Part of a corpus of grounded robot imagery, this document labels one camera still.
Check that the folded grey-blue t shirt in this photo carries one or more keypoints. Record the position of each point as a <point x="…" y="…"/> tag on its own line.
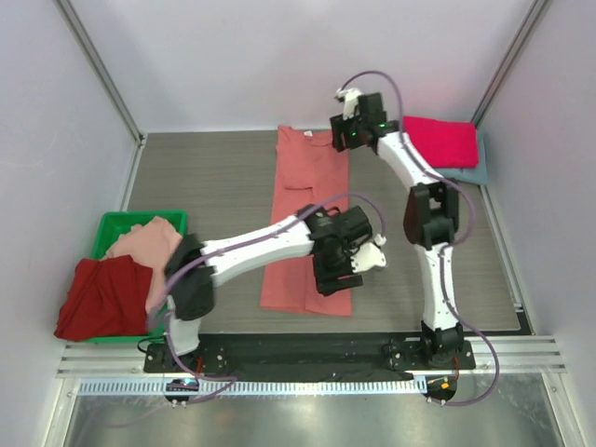
<point x="477" y="175"/>

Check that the aluminium corner post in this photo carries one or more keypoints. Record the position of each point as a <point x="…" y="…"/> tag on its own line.
<point x="83" y="39"/>
<point x="531" y="20"/>

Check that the dark red t shirt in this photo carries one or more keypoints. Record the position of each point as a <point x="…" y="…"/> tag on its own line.
<point x="106" y="298"/>

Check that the slotted cable duct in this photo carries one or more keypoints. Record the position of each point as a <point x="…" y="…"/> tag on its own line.
<point x="179" y="387"/>

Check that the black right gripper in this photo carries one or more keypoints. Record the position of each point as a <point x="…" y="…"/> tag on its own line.
<point x="339" y="132"/>

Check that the coral pink t shirt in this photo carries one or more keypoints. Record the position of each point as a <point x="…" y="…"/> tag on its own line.
<point x="308" y="171"/>

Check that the pale pink t shirt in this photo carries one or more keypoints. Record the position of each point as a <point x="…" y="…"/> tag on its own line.
<point x="150" y="245"/>

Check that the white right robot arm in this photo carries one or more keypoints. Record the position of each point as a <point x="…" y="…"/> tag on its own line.
<point x="431" y="217"/>

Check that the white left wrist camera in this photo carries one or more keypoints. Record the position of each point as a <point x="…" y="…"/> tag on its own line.
<point x="369" y="256"/>

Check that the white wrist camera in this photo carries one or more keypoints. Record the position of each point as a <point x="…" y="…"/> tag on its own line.
<point x="369" y="256"/>
<point x="349" y="98"/>

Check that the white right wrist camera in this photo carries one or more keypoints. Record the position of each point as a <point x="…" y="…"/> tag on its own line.
<point x="349" y="98"/>

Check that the left aluminium corner post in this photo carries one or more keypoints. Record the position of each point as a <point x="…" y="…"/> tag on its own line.
<point x="83" y="39"/>

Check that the folded magenta t shirt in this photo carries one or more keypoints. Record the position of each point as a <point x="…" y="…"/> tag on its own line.
<point x="443" y="144"/>

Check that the green plastic bin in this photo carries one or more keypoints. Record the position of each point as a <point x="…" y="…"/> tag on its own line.
<point x="114" y="224"/>

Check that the right aluminium corner post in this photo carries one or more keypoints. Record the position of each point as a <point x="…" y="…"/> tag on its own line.
<point x="531" y="20"/>

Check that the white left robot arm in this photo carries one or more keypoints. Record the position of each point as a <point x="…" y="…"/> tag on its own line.
<point x="196" y="269"/>

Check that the aluminium frame rail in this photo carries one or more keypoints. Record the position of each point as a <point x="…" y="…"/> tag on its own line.
<point x="516" y="354"/>

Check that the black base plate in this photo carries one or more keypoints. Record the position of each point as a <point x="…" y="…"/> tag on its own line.
<point x="319" y="357"/>

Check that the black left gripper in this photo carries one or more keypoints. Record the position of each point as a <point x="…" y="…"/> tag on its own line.
<point x="328" y="282"/>

